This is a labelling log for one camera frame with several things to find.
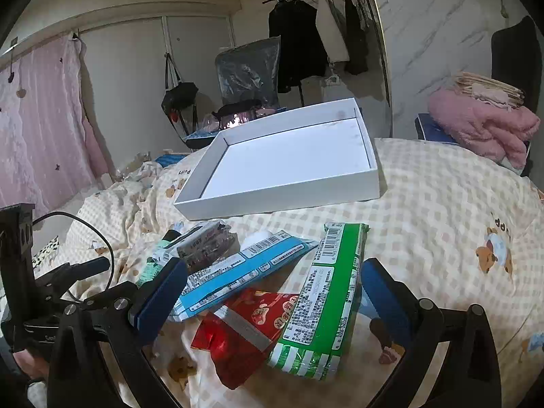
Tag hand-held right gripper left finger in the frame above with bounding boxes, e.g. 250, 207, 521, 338
47, 257, 190, 408

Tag checked bear print blanket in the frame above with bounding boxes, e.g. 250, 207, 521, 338
25, 138, 544, 408

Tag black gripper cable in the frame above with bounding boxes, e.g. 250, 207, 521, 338
32, 211, 115, 302

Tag green cosmetic tube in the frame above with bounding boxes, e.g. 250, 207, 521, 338
136, 229, 188, 287

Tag phone with lit screen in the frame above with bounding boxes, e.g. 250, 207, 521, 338
215, 108, 258, 130

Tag white hanging garment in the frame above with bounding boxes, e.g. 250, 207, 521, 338
317, 0, 350, 62

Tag red snack packet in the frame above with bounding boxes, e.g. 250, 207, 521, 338
191, 288, 302, 389

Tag green snack packet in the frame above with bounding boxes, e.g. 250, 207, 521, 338
268, 222, 370, 381

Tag dark hanging garment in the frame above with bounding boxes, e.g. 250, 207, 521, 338
343, 0, 370, 75

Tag folded pink fleece blanket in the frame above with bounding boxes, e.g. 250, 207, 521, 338
427, 87, 541, 171

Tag blue snack packet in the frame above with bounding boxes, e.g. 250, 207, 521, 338
170, 229, 319, 321

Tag black floor mat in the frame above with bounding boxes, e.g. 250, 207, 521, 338
491, 16, 544, 107

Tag pink curtain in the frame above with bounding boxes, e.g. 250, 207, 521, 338
0, 34, 109, 217

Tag white cardboard box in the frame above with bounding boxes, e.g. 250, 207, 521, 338
173, 98, 380, 222

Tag black hanging bag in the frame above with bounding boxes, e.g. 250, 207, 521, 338
161, 53, 200, 137

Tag folded beige cloth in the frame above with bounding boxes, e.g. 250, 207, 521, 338
453, 71, 525, 109

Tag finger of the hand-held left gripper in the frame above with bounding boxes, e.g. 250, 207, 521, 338
36, 257, 112, 296

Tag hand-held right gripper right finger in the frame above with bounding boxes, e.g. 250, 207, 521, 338
360, 257, 503, 408

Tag black and white snack packet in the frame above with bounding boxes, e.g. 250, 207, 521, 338
176, 220, 239, 273

